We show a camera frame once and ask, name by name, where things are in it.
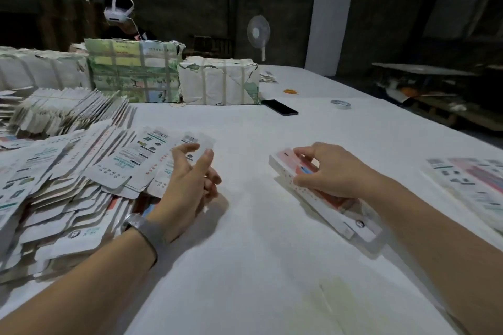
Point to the white standing fan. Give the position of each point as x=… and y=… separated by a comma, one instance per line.
x=258, y=31

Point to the grey band wristwatch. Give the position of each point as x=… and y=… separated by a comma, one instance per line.
x=148, y=233

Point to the black smartphone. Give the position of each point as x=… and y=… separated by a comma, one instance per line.
x=280, y=107

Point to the white board panel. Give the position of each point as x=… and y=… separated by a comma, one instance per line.
x=328, y=31

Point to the cluttered side table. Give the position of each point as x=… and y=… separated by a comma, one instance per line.
x=432, y=87

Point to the fanned stack of white cartons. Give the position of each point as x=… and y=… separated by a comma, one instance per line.
x=71, y=111

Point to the small white paper stack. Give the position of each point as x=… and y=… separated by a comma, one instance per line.
x=267, y=77

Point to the person's right hand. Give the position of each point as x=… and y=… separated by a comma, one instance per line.
x=338, y=170

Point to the person's left forearm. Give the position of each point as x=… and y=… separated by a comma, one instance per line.
x=75, y=291

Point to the green printed wrapped bundle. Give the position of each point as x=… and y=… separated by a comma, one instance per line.
x=133, y=70

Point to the small orange tape roll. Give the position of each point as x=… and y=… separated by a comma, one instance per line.
x=290, y=91

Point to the toothbrush carton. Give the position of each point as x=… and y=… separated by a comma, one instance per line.
x=346, y=217

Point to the stack of finished cartons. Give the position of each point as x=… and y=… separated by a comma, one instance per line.
x=471, y=185

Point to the pile of cartons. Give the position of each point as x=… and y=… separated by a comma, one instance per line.
x=71, y=189

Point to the person's left hand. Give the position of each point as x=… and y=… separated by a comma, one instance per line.
x=185, y=193

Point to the person's right forearm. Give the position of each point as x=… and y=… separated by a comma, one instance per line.
x=448, y=244

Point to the white head-mounted camera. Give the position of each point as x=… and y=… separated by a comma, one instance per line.
x=118, y=9

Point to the white tape roll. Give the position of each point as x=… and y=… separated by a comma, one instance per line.
x=332, y=104

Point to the row of white wrapped bundles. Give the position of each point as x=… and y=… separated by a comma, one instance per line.
x=43, y=70

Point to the dark wooden chair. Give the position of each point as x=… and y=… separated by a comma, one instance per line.
x=210, y=46

